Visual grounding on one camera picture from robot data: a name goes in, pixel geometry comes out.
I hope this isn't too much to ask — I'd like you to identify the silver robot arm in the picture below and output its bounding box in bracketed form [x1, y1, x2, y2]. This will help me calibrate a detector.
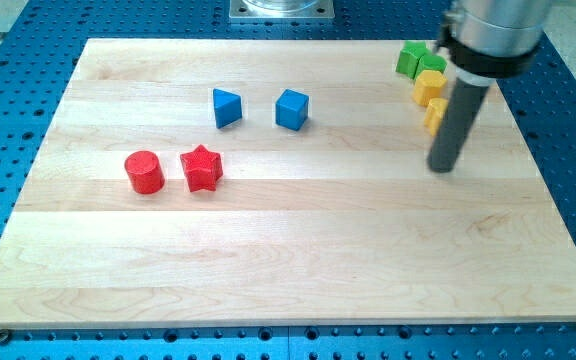
[434, 0, 553, 87]

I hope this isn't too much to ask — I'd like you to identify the blue cube block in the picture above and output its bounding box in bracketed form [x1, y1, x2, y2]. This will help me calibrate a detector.
[275, 89, 309, 131]

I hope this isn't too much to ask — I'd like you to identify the red star block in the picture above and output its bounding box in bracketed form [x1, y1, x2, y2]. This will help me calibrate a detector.
[180, 145, 223, 192]

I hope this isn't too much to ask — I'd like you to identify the blue triangular prism block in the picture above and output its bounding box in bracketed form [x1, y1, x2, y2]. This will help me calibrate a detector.
[213, 89, 242, 129]

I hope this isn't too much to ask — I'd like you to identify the wooden board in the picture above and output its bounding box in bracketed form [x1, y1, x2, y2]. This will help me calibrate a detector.
[0, 39, 576, 329]

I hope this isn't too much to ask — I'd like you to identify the red cylinder block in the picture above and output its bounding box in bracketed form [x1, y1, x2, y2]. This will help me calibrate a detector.
[124, 150, 165, 194]

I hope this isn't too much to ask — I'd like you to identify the yellow block behind rod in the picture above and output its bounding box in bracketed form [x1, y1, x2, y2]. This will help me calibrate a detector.
[423, 97, 448, 136]

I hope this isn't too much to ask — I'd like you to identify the yellow hexagon block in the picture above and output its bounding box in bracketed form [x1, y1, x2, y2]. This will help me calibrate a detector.
[412, 70, 447, 106]

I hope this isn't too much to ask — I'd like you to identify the green star block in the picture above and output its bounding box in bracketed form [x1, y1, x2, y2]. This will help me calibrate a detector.
[395, 40, 429, 79]

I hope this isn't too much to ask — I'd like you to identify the green rounded block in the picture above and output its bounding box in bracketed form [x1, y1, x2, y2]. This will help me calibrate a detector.
[413, 53, 447, 79]

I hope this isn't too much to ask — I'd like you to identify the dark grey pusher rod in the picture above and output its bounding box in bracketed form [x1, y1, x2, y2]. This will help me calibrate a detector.
[427, 68, 494, 173]

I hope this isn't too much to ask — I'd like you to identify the blue perforated metal base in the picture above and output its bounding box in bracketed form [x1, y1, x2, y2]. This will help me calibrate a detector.
[0, 0, 576, 359]

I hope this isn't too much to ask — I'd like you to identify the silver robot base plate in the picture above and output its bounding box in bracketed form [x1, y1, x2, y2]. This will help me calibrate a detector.
[229, 0, 335, 21]

